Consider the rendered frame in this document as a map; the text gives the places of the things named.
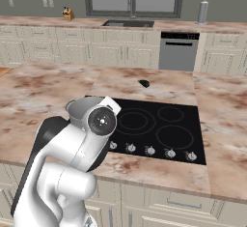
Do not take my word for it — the steel sink basin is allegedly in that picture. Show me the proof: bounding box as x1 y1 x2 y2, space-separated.
101 19 155 29

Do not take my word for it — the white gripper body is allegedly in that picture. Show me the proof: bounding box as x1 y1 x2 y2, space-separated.
101 96 123 117

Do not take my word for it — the stainless steel dishwasher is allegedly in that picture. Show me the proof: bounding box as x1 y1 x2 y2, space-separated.
158 31 201 72

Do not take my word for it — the short cream base cupboard run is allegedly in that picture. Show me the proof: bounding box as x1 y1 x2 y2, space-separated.
193 32 247 77

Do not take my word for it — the grey drawer handle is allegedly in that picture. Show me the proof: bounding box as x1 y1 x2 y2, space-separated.
166 198 204 211

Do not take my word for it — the grey cupboard door handle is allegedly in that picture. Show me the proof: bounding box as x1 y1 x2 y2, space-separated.
127 210 134 227
108 206 114 227

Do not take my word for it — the long cream base cupboard run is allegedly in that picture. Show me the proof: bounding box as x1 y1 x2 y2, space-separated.
0 24 161 71

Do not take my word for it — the white paper towel roll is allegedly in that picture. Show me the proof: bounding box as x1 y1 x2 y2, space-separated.
196 0 209 25

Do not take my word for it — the grey sink tap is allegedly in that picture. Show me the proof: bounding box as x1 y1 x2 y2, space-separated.
127 0 134 20

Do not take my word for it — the dark purple eggplant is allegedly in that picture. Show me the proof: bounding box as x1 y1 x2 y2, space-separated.
138 79 151 88

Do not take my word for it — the silver metal pot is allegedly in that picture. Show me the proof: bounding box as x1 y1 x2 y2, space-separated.
65 96 106 136

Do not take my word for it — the black glass hob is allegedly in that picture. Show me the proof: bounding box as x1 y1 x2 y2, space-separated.
84 95 207 166

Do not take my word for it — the cream drawer front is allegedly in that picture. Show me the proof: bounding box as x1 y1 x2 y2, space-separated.
144 187 227 218

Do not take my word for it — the cream cupboard door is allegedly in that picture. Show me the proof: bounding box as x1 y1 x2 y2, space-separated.
84 179 124 227
122 204 213 227

